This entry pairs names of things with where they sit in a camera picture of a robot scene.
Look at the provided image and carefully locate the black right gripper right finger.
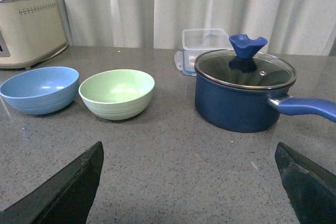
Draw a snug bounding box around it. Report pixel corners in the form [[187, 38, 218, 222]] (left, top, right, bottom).
[[275, 142, 335, 223]]

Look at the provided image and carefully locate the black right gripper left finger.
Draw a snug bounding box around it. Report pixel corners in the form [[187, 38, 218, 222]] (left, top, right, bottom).
[[1, 141, 104, 223]]

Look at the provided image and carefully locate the green plastic bowl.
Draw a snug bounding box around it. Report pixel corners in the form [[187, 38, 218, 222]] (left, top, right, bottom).
[[79, 69, 155, 120]]

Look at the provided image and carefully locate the blue plastic bowl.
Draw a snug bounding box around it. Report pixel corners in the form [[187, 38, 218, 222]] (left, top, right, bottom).
[[1, 67, 79, 115]]

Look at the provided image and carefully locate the dark blue saucepan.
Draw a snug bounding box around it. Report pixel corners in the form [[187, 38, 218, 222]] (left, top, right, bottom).
[[195, 73, 335, 133]]

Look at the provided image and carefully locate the glass pot lid blue knob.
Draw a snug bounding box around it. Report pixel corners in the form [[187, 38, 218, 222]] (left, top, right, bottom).
[[195, 34, 296, 90]]

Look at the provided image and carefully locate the cream two-slot toaster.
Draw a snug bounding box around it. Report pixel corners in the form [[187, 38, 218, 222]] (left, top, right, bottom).
[[1, 0, 68, 69]]

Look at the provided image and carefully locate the white pleated curtain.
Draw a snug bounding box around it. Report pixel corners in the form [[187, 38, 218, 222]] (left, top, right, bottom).
[[57, 0, 335, 56]]

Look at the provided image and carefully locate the clear plastic food container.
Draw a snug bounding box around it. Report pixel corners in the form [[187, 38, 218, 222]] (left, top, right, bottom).
[[174, 28, 233, 76]]

